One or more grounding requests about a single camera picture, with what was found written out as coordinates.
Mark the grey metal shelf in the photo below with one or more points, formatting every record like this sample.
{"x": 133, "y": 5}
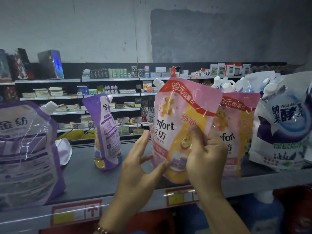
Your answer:
{"x": 97, "y": 173}

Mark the person's right hand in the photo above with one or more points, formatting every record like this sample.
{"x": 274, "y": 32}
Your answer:
{"x": 207, "y": 165}

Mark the row of boxed goods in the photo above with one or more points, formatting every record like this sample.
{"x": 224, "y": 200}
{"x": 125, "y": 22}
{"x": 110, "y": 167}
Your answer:
{"x": 48, "y": 64}

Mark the row of small bottles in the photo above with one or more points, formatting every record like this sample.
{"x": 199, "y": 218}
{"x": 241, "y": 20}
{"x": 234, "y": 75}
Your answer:
{"x": 109, "y": 88}

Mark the red-framed price tag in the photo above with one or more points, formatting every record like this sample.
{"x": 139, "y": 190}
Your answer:
{"x": 180, "y": 196}
{"x": 76, "y": 212}

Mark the stacks of folded white packs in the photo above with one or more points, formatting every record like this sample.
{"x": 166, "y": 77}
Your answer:
{"x": 44, "y": 91}

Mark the row of yellow packs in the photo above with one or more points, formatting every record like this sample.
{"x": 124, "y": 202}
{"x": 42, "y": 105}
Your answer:
{"x": 78, "y": 135}

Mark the white purple detergent pouches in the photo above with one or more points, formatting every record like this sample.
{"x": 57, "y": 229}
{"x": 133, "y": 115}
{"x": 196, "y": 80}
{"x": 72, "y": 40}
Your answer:
{"x": 282, "y": 129}

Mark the row of colourful boxes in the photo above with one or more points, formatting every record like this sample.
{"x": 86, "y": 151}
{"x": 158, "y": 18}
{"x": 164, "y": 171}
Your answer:
{"x": 7, "y": 94}

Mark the dark background shelf unit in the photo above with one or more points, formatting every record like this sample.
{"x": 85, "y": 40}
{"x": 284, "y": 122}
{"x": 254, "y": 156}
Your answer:
{"x": 73, "y": 69}

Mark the large red detergent bottle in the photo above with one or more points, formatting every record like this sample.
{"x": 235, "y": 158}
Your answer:
{"x": 151, "y": 222}
{"x": 73, "y": 227}

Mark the person's left hand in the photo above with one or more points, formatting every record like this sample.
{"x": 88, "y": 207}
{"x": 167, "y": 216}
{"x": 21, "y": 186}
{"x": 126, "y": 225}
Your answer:
{"x": 134, "y": 185}

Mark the row of small toiletry boxes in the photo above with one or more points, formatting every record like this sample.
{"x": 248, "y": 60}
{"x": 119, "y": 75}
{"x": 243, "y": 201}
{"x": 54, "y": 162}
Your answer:
{"x": 161, "y": 71}

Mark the person's right forearm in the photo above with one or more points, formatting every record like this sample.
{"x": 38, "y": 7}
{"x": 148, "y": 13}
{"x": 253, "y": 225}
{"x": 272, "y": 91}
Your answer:
{"x": 222, "y": 217}

